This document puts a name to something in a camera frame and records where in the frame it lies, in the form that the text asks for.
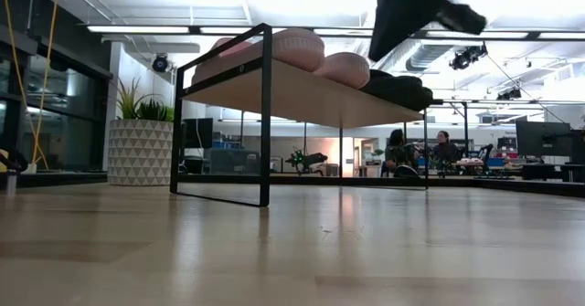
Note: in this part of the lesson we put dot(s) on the black hanging spotlight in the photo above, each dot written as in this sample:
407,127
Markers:
160,63
466,57
509,93

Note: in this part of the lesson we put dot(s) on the black wall screen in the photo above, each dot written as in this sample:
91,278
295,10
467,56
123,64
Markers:
197,132

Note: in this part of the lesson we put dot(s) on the black bracket on grey post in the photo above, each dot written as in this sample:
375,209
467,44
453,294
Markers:
13,160

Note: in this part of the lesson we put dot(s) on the black computer monitor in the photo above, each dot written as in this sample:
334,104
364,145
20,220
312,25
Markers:
544,137

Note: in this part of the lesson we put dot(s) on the black slide sandal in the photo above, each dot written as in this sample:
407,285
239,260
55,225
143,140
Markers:
407,99
397,81

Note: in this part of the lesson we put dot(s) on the green plant in patterned pot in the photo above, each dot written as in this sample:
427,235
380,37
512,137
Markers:
139,150

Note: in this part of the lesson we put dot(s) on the small white block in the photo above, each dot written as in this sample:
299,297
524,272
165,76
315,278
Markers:
28,168

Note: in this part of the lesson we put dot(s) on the black metal table frame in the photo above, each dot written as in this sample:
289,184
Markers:
503,185

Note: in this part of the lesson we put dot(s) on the black robot with green lights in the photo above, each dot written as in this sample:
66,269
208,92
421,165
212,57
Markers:
304,159

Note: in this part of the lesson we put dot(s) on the pink slide sandal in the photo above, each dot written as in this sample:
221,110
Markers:
297,48
345,70

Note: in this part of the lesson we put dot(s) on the wooden shelf with black frame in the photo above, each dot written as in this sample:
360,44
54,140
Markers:
301,96

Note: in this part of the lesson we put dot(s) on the person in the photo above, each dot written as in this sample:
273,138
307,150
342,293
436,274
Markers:
444,148
396,148

